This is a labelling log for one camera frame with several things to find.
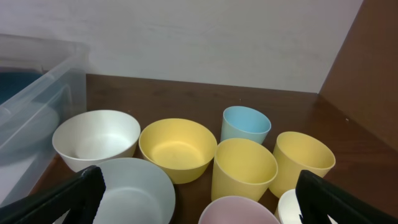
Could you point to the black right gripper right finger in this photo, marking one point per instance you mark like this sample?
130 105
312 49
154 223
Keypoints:
320 201

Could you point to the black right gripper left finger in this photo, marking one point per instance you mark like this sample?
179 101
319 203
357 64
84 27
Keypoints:
78 198

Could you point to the cream white cup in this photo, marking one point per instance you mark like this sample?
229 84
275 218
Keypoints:
288 210

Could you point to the yellow cup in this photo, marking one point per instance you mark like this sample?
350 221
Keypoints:
242 168
295 152

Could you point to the pink cup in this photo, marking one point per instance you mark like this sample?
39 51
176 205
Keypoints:
236 210

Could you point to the grey small bowl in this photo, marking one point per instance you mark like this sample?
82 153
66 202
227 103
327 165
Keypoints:
137 191

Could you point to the white small bowl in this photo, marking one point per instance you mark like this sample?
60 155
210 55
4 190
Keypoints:
96 136

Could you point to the light blue cup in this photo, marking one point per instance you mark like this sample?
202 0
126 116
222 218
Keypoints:
246 123

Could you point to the yellow small bowl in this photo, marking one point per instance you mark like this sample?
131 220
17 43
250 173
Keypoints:
182 148

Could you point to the clear plastic storage bin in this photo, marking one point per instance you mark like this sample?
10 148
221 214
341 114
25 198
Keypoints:
43 83

